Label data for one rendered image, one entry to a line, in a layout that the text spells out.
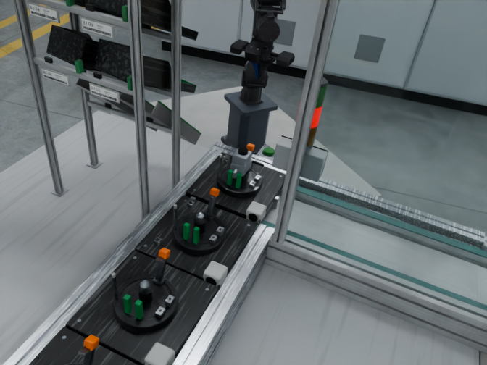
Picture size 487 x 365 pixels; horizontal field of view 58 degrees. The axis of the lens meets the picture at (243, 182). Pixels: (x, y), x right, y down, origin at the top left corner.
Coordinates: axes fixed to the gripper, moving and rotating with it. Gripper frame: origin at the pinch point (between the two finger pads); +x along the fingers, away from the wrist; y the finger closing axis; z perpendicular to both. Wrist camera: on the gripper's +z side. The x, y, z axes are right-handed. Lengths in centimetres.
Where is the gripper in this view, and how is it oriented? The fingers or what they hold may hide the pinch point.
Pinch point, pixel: (259, 69)
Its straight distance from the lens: 137.0
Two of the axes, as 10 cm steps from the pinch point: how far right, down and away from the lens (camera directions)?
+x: -1.0, 7.9, 6.1
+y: 9.1, 3.2, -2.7
